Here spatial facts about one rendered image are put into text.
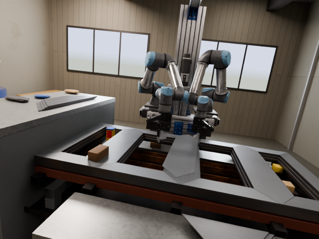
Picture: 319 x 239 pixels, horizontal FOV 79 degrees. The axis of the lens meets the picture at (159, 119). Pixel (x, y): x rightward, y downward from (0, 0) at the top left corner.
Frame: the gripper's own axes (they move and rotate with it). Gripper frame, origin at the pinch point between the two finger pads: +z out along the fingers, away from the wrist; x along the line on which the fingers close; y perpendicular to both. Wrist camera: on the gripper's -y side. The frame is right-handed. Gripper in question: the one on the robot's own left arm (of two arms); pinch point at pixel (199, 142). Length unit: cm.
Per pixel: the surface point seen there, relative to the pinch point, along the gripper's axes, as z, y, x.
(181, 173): 1, 10, 52
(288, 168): 3, -58, 14
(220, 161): 19.6, -21.5, -16.3
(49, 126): -11, 91, 46
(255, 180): 1, -29, 44
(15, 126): -17, 91, 69
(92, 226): 12, 41, 85
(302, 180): 3, -58, 31
